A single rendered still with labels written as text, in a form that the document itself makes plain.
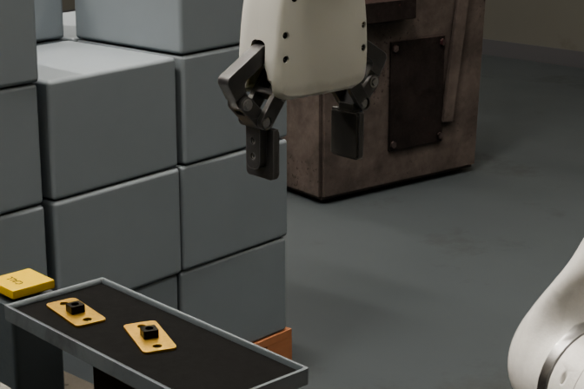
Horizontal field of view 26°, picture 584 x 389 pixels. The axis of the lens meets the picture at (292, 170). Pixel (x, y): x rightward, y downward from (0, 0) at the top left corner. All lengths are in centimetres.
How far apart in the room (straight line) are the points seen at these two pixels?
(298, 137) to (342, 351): 182
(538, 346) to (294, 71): 46
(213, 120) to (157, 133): 21
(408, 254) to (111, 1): 206
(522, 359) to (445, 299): 345
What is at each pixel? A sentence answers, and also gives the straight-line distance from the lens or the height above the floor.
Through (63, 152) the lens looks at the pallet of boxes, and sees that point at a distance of 322.
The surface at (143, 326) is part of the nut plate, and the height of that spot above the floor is 117.
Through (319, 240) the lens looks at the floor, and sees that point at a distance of 536.
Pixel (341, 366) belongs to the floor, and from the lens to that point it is 416.
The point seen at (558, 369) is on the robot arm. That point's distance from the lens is 127.
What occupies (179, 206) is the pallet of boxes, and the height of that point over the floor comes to 68.
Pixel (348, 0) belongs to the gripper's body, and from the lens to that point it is 98.
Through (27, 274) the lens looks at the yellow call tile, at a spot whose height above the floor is 116.
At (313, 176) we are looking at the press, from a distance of 584.
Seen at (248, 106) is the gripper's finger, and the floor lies 150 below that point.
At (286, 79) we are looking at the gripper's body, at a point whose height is 152.
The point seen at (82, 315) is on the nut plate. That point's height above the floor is 116.
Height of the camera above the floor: 170
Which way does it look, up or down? 15 degrees down
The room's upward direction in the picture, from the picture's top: straight up
